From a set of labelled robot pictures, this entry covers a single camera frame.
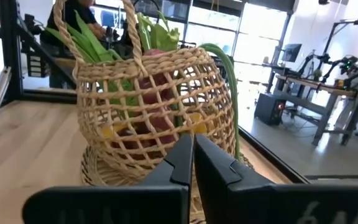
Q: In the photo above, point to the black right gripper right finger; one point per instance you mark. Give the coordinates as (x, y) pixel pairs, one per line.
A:
(259, 205)

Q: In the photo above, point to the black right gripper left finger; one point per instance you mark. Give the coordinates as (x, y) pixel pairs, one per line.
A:
(120, 205)

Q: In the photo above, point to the dark red apple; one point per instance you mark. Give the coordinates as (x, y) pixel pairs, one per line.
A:
(132, 143)

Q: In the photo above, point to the yellow bell pepper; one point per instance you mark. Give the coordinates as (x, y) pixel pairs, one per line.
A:
(199, 127)

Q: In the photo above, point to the long green onion leaves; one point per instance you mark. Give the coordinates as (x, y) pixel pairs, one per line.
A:
(228, 77)

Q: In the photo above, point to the green corn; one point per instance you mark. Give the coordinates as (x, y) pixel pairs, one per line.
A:
(89, 43)

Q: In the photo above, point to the round woven straw placemat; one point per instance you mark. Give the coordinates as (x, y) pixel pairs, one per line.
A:
(98, 174)

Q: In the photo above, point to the black computer tower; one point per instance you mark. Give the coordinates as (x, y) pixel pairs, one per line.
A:
(269, 109)

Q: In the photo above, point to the wooden background robot table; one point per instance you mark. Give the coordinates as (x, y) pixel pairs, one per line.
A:
(322, 88)

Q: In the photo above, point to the black computer monitor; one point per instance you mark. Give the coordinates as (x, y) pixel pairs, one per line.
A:
(291, 52)

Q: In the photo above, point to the black background robot arms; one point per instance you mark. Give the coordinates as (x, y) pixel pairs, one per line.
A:
(348, 63)

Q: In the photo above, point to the person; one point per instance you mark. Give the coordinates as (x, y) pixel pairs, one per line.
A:
(70, 12)

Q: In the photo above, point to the black aluminium table frame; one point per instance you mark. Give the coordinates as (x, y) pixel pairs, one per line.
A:
(9, 46)

